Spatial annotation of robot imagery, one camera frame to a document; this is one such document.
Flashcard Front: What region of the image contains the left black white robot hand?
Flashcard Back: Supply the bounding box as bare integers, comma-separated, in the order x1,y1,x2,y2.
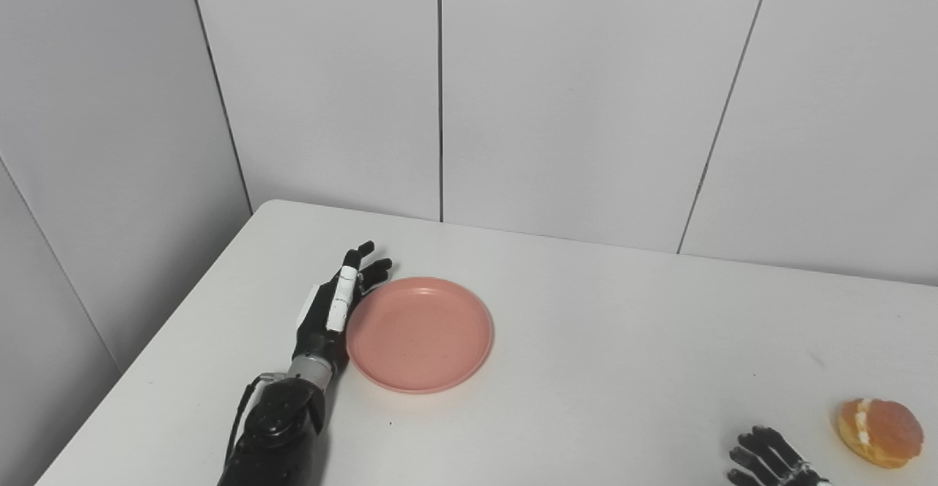
294,240,394,362

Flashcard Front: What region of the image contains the orange cream puff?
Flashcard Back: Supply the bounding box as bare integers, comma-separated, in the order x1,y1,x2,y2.
835,398,925,469

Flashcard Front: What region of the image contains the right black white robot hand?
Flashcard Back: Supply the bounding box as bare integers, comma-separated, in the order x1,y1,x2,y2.
727,426,832,486

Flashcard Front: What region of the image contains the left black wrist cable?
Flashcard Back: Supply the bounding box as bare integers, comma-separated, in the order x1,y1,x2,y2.
224,372,287,472

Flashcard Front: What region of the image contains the pink round plate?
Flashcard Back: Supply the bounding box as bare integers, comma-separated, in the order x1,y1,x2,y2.
346,276,494,395

